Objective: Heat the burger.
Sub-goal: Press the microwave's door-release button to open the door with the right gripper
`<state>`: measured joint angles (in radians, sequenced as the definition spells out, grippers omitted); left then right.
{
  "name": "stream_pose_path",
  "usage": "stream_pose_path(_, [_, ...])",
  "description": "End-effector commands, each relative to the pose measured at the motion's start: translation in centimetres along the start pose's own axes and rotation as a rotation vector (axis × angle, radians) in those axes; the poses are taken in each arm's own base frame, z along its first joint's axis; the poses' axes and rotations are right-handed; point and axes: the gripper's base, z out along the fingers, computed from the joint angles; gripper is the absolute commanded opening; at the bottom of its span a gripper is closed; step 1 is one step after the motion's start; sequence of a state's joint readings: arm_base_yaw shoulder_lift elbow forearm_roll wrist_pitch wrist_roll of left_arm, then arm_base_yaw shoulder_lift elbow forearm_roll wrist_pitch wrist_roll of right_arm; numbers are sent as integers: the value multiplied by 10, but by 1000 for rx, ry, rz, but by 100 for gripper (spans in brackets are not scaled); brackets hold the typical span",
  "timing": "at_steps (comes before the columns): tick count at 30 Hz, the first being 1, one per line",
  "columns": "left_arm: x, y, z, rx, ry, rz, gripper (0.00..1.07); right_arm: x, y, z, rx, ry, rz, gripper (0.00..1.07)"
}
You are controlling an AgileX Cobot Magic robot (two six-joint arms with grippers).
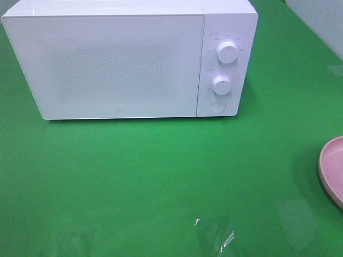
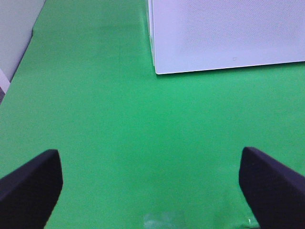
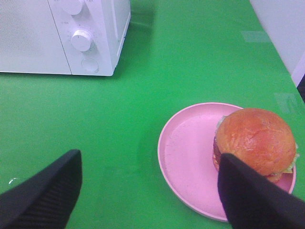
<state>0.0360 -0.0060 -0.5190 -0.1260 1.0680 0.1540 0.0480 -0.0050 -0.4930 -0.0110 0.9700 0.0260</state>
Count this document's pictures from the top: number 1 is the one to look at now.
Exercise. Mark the round white door button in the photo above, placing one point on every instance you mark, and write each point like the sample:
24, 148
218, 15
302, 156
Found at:
218, 107

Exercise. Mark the white microwave door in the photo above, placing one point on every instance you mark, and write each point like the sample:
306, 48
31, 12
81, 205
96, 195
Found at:
91, 67

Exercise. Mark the pink plate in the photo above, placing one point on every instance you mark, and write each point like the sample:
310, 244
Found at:
330, 169

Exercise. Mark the lower white microwave knob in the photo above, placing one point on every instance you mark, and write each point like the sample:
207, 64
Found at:
222, 85

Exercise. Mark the white microwave knob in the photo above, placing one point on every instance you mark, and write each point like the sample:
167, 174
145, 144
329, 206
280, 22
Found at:
227, 52
222, 85

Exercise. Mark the upper white microwave knob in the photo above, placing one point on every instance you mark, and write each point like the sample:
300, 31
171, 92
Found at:
227, 52

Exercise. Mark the green table mat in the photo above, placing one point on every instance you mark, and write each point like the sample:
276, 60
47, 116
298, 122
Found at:
238, 186

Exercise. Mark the white microwave oven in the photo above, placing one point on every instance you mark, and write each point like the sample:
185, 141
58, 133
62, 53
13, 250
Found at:
223, 21

